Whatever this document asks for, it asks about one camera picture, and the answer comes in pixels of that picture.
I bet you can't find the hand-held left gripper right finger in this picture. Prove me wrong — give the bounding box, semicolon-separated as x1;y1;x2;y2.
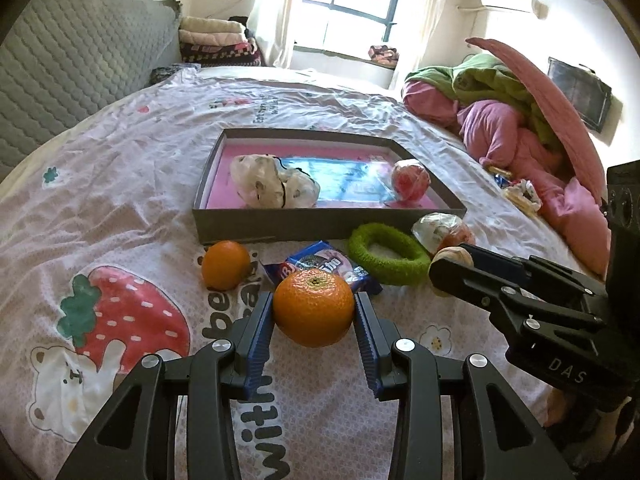
352;291;576;480

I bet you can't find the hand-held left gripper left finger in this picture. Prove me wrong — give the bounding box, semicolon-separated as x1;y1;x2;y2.
55;292;275;480

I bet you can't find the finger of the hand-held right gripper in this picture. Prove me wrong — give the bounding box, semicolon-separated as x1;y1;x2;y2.
428;259;607;329
457;242;608;306

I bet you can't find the walnut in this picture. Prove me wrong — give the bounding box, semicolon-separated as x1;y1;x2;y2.
431;246;473;273

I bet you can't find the red snack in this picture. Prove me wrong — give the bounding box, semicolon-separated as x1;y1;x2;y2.
411;212;477;253

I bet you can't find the orange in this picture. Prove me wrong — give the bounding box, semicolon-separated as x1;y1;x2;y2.
201;240;252;291
272;268;356;348

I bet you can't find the green fuzzy ring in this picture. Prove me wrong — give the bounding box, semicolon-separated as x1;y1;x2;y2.
348;223;432;287

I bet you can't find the red snack bag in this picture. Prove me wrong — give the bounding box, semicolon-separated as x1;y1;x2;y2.
390;159;431;203

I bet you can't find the grey cardboard box tray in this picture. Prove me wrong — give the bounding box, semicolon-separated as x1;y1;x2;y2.
192;127;468;246

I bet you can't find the cream mesh drawstring bag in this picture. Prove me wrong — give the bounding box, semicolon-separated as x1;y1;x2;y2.
230;152;321;209

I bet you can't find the yellow white snack packet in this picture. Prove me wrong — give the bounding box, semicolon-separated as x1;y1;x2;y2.
502;180;543;216

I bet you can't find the blue snack packet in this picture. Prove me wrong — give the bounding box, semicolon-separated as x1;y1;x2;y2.
263;240;383;295

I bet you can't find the pink quilt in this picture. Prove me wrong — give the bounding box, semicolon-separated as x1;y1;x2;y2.
402;80;613;276

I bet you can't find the dusty pink cushion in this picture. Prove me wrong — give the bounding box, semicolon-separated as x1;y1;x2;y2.
465;36;608;201

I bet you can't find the green blanket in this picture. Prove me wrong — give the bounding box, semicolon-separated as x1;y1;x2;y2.
405;55;563;148

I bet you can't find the patterned pouch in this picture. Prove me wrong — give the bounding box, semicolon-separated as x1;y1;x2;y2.
368;45;400;66

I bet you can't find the white curtain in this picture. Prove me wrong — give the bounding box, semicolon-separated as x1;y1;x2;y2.
250;0;341;68
390;0;451;88

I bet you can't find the white air conditioner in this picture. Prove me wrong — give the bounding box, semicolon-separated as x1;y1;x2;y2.
480;0;536;13

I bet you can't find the blue patterned cloth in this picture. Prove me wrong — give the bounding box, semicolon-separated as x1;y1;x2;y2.
150;64;188;86

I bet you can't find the checkered folded blanket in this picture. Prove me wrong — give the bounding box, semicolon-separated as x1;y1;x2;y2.
180;40;263;66

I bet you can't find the window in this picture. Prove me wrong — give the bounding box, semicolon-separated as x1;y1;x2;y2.
295;0;406;53

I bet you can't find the cream folded blanket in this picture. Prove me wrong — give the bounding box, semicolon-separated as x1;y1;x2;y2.
180;16;246;34

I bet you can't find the grey quilted headboard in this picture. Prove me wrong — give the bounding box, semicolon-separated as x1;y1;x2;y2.
0;0;182;176

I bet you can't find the dark framed wall panel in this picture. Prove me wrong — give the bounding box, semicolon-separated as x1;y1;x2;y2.
547;56;613;133

